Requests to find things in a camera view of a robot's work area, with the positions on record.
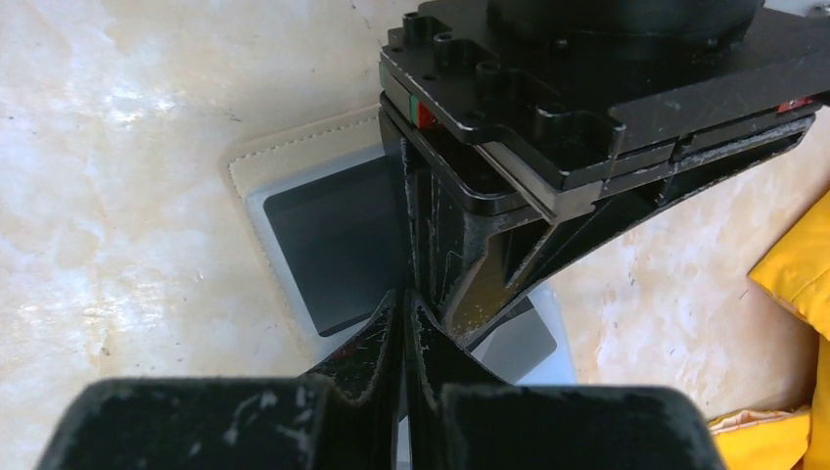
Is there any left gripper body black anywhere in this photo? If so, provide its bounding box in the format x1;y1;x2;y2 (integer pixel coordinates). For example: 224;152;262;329
380;1;829;222

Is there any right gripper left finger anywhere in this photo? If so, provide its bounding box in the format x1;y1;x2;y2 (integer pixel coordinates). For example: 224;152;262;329
38;290;399;469

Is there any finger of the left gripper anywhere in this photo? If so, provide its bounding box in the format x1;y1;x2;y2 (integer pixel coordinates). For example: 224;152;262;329
440;117;814;341
379;110;493;308

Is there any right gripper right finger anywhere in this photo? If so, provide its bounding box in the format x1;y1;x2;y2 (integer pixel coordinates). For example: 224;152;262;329
403;290;723;469

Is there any yellow jacket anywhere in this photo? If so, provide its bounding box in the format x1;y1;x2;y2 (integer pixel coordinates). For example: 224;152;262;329
707;191;830;470

